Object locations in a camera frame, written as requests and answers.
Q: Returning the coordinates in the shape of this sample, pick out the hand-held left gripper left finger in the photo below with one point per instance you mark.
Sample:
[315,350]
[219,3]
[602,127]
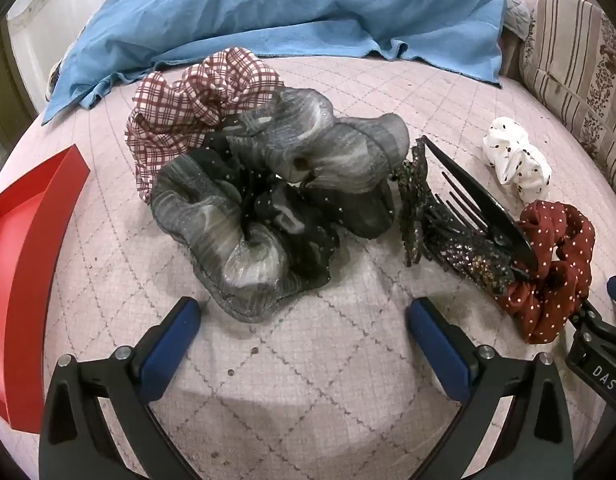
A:
[170,341]

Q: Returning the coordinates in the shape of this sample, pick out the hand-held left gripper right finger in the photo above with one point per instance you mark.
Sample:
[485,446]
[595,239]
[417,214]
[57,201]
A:
[438,346]

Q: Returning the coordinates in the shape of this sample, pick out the dark red dotted scrunchie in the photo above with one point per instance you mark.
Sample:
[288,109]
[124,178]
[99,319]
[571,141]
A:
[543,305]

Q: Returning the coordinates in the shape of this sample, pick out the glittery flower hair clip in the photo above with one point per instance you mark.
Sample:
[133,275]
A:
[413,200]

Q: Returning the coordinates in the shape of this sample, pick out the black dotted sheer scrunchie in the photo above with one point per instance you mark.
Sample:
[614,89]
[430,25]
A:
[308,240]

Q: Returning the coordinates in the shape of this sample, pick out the red tray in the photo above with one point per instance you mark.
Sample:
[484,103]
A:
[17,260]

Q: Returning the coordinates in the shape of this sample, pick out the red plaid scrunchie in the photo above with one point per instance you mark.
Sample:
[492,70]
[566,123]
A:
[157,120]

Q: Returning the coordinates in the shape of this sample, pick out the grey sheer scrunchie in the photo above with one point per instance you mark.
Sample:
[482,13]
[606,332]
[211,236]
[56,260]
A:
[288,125]

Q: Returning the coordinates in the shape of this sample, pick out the white dotted scrunchie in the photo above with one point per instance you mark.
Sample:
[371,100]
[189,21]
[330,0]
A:
[508,155]

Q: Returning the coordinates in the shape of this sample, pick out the striped floral pillow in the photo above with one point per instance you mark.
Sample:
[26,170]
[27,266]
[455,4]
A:
[573,60]

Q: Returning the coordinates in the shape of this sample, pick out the blue shirt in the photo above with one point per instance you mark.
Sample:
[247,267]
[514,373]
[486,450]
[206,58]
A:
[288,10]

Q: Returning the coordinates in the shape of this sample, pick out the glossy wardrobe door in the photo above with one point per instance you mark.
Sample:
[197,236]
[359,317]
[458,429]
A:
[52,5]

